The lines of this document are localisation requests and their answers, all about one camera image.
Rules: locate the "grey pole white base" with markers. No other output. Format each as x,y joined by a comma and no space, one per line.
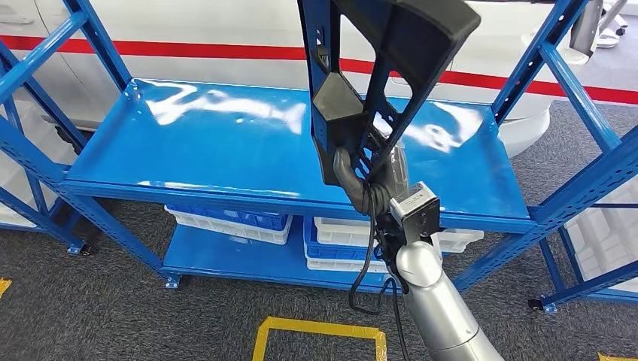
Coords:
583,25

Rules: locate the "white car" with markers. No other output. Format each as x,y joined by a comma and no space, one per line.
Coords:
199,20

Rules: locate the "black plastic panel part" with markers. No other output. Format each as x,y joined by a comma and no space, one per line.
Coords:
428,35

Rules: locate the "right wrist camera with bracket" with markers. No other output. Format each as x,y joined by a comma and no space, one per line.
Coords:
413,214

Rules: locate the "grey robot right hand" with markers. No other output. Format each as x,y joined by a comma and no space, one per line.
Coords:
356,194

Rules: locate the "blue plastic crate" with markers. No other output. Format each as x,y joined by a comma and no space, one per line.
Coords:
324,251
239,218

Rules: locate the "red barrier belt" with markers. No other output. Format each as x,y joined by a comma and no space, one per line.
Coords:
149,49
498,82

